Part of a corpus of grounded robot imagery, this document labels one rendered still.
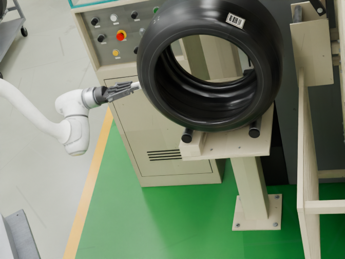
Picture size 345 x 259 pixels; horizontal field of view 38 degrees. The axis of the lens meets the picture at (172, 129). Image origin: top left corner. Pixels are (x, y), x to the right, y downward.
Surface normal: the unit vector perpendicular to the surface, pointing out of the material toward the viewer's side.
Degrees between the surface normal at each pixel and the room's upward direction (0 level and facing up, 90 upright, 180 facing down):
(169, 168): 90
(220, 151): 0
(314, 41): 90
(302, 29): 90
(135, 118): 90
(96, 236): 0
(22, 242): 0
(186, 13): 42
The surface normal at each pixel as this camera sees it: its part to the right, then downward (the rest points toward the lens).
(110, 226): -0.25, -0.79
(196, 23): -0.23, 0.45
